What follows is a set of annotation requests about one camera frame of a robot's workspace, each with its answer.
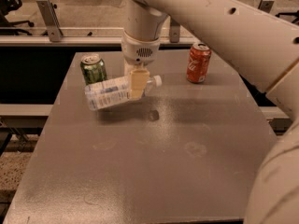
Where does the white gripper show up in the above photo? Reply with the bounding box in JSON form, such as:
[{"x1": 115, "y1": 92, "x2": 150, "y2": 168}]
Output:
[{"x1": 121, "y1": 32, "x2": 160, "y2": 100}]

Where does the blue label plastic bottle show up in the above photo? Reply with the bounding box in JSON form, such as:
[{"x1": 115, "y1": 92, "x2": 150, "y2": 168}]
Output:
[{"x1": 84, "y1": 75, "x2": 163, "y2": 112}]

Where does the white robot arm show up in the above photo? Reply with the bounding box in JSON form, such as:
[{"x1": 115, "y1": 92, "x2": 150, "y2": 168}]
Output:
[{"x1": 136, "y1": 0, "x2": 299, "y2": 224}]

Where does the green soda can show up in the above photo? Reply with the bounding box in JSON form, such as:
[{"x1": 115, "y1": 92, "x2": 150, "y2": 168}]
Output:
[{"x1": 80, "y1": 53, "x2": 107, "y2": 85}]

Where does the red cola can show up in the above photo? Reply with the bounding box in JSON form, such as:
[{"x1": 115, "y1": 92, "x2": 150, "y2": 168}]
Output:
[{"x1": 186, "y1": 42, "x2": 212, "y2": 83}]

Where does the black office chair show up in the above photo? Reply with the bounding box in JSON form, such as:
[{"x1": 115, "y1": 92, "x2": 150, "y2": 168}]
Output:
[{"x1": 0, "y1": 0, "x2": 35, "y2": 35}]

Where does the middle metal rail bracket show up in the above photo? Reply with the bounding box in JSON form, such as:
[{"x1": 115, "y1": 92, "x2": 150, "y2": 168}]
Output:
[{"x1": 169, "y1": 19, "x2": 180, "y2": 43}]

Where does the metal rail bracket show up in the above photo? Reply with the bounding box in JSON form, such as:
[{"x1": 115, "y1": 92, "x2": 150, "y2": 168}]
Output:
[
  {"x1": 36, "y1": 0, "x2": 63, "y2": 42},
  {"x1": 258, "y1": 0, "x2": 274, "y2": 13},
  {"x1": 169, "y1": 19, "x2": 180, "y2": 43}
]

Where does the left metal rail bracket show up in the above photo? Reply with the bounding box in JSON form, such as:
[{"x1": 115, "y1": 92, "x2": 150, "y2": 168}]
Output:
[{"x1": 36, "y1": 0, "x2": 63, "y2": 42}]

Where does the grey metal rail beam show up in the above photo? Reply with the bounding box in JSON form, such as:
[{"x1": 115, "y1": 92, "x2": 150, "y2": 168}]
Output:
[{"x1": 0, "y1": 35, "x2": 200, "y2": 49}]

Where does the right metal rail bracket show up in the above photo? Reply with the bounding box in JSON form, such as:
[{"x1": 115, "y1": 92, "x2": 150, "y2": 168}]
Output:
[{"x1": 258, "y1": 0, "x2": 274, "y2": 13}]

